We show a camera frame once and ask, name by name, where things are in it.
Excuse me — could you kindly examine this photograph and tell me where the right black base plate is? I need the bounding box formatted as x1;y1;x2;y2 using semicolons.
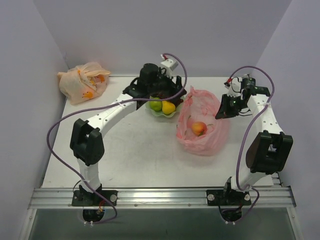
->
206;189;252;207

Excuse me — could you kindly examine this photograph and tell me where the yellow pear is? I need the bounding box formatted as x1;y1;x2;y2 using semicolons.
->
162;101;176;115

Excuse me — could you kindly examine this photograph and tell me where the green apple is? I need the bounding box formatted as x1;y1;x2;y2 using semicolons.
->
149;98;163;112

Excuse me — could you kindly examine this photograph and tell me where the green leaf-shaped plate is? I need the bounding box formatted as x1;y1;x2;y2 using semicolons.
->
145;96;186;118

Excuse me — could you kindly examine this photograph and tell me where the orange peach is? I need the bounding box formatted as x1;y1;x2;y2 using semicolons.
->
191;121;207;137

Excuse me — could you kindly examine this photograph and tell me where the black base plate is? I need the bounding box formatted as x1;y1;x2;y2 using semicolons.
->
71;189;118;207
206;189;252;207

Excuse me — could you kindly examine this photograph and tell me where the red grape bunch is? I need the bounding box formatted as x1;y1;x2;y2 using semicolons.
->
152;91;183;107

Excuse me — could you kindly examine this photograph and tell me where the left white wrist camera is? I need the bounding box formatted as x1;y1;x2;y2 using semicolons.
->
160;54;179;78

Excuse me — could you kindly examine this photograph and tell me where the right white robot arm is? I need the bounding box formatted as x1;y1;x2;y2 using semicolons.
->
215;86;294;205

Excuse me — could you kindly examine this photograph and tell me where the orange tied plastic bag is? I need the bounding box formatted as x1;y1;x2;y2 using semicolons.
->
57;62;111;105

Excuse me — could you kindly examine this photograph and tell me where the pink plastic bag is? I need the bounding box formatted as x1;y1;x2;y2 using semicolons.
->
176;87;230;156

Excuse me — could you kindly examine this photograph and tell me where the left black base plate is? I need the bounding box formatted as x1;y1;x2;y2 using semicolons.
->
71;189;118;207

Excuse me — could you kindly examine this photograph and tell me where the aluminium rail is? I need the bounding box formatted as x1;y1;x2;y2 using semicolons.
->
28;186;296;210

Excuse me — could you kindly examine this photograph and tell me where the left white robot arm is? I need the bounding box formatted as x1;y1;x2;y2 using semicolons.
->
70;59;187;206

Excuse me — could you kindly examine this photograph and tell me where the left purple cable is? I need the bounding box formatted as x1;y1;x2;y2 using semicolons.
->
46;52;188;223

